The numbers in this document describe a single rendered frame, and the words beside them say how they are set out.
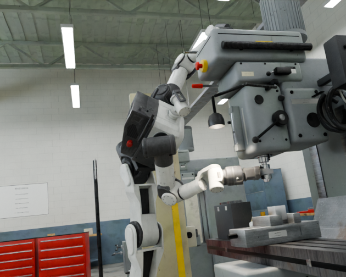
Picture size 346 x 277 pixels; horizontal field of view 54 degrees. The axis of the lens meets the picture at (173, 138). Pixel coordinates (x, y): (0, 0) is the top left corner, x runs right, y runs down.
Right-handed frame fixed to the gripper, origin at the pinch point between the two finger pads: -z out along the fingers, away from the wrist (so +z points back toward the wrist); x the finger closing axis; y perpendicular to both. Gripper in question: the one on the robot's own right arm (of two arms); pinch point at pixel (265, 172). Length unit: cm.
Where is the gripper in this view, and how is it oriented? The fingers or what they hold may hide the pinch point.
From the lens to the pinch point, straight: 162.2
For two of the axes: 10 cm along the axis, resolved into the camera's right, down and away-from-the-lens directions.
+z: -9.9, 1.2, 0.9
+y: 1.0, 9.7, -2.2
